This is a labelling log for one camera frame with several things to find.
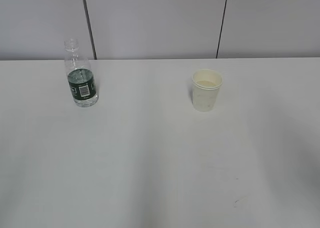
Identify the white paper cup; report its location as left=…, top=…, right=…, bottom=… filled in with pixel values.
left=191, top=69, right=223, bottom=112

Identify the clear green-label water bottle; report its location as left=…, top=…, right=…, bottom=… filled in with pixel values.
left=64, top=38, right=99, bottom=107

